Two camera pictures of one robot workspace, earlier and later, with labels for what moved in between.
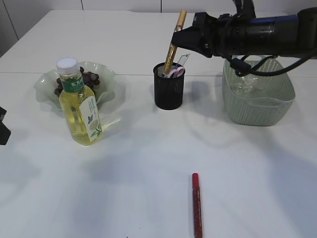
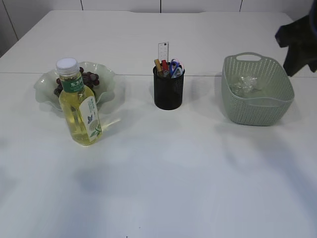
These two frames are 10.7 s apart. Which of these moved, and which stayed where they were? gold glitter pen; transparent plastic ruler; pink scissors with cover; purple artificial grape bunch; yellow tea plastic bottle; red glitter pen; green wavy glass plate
Moved: pink scissors with cover; gold glitter pen; transparent plastic ruler; red glitter pen
Stayed: yellow tea plastic bottle; purple artificial grape bunch; green wavy glass plate
